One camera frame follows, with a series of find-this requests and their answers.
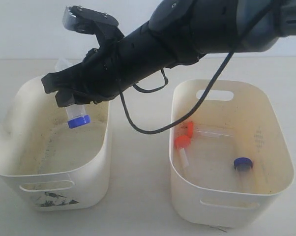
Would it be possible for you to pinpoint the black cable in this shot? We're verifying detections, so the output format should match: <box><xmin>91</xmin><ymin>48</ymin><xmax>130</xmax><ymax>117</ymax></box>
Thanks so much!
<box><xmin>118</xmin><ymin>0</ymin><xmax>286</xmax><ymax>135</ymax></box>

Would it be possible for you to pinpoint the orange-capped tube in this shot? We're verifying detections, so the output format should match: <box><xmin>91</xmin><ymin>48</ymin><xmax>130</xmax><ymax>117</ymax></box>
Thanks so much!
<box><xmin>182</xmin><ymin>121</ymin><xmax>234</xmax><ymax>138</ymax></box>

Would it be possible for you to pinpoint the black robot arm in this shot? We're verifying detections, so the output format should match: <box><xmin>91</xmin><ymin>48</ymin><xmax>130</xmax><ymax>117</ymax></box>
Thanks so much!
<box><xmin>41</xmin><ymin>0</ymin><xmax>296</xmax><ymax>107</ymax></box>

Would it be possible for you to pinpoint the cream plastic bin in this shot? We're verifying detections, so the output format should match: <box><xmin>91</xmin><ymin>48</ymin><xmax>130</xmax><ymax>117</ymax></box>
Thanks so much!
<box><xmin>169</xmin><ymin>80</ymin><xmax>295</xmax><ymax>228</ymax></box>
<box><xmin>0</xmin><ymin>77</ymin><xmax>113</xmax><ymax>211</ymax></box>

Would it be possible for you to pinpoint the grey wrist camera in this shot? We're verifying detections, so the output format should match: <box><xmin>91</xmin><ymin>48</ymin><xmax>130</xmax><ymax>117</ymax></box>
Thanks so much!
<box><xmin>62</xmin><ymin>5</ymin><xmax>118</xmax><ymax>35</ymax></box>

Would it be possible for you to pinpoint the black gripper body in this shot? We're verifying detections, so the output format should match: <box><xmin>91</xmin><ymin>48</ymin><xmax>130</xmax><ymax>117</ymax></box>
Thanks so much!
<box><xmin>74</xmin><ymin>48</ymin><xmax>125</xmax><ymax>103</ymax></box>

